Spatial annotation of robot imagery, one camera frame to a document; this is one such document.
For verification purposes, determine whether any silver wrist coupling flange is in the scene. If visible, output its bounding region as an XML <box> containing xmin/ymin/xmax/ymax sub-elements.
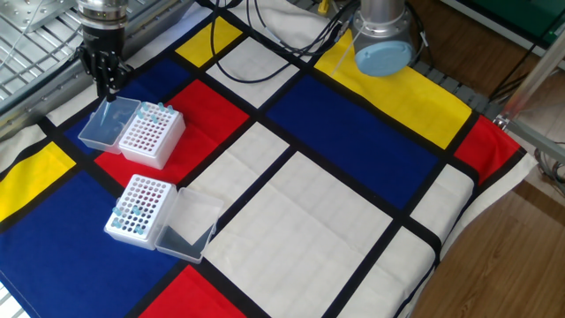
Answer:
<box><xmin>77</xmin><ymin>0</ymin><xmax>130</xmax><ymax>31</ymax></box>

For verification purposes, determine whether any white pipette tip box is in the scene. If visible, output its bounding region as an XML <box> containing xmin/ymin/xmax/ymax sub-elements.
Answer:
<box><xmin>103</xmin><ymin>174</ymin><xmax>225</xmax><ymax>265</ymax></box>
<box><xmin>78</xmin><ymin>91</ymin><xmax>187</xmax><ymax>170</ymax></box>

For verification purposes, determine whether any Mondrian pattern colour-block tablecloth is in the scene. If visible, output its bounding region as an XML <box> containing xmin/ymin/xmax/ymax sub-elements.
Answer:
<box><xmin>0</xmin><ymin>0</ymin><xmax>539</xmax><ymax>318</ymax></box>

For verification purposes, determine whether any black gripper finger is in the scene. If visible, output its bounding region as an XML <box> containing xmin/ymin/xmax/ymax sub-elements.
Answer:
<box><xmin>78</xmin><ymin>46</ymin><xmax>110</xmax><ymax>103</ymax></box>
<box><xmin>105</xmin><ymin>53</ymin><xmax>132</xmax><ymax>102</ymax></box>

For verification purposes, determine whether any aluminium frame post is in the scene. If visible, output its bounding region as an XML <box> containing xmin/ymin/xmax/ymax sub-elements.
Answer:
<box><xmin>501</xmin><ymin>26</ymin><xmax>565</xmax><ymax>120</ymax></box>

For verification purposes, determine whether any aluminium frame beam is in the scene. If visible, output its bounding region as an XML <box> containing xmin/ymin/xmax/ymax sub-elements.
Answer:
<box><xmin>493</xmin><ymin>115</ymin><xmax>565</xmax><ymax>164</ymax></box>

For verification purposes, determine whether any black cable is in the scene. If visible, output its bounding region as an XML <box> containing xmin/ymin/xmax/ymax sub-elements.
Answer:
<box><xmin>208</xmin><ymin>0</ymin><xmax>319</xmax><ymax>85</ymax></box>
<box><xmin>246</xmin><ymin>0</ymin><xmax>359</xmax><ymax>58</ymax></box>

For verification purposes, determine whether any grey cable silver connector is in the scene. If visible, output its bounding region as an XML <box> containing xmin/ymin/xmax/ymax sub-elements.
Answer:
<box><xmin>333</xmin><ymin>19</ymin><xmax>353</xmax><ymax>44</ymax></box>

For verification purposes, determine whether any grey cable bundle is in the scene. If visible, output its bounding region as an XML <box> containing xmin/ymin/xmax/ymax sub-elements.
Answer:
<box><xmin>532</xmin><ymin>140</ymin><xmax>565</xmax><ymax>198</ymax></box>

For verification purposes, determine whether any perforated metal plate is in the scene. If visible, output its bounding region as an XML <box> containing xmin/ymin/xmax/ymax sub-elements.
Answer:
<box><xmin>0</xmin><ymin>0</ymin><xmax>79</xmax><ymax>33</ymax></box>

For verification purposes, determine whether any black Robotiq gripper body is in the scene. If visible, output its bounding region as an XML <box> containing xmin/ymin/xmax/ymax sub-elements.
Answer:
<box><xmin>81</xmin><ymin>25</ymin><xmax>128</xmax><ymax>59</ymax></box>

